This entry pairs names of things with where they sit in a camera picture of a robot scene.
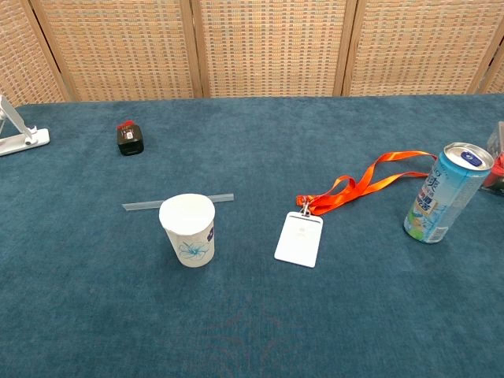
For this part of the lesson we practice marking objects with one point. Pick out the clear plastic tube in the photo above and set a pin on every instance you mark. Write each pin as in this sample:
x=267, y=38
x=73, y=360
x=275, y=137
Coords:
x=138, y=205

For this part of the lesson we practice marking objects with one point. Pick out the white badge card holder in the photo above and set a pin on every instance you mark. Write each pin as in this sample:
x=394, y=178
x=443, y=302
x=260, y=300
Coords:
x=298, y=240

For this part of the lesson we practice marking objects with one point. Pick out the woven bamboo screen panel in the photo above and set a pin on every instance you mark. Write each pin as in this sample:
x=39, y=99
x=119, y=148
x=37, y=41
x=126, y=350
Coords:
x=271, y=47
x=19, y=59
x=497, y=78
x=118, y=47
x=421, y=47

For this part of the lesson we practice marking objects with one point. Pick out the light blue drink can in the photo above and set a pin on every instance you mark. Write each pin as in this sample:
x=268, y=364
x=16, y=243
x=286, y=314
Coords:
x=443, y=197

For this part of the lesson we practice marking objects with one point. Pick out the white folding phone stand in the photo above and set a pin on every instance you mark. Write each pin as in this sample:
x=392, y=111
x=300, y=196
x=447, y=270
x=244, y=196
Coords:
x=37, y=137

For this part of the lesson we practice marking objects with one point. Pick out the clear box with red pieces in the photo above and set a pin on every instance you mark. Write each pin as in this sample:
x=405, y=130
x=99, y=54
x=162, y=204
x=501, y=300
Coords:
x=497, y=165

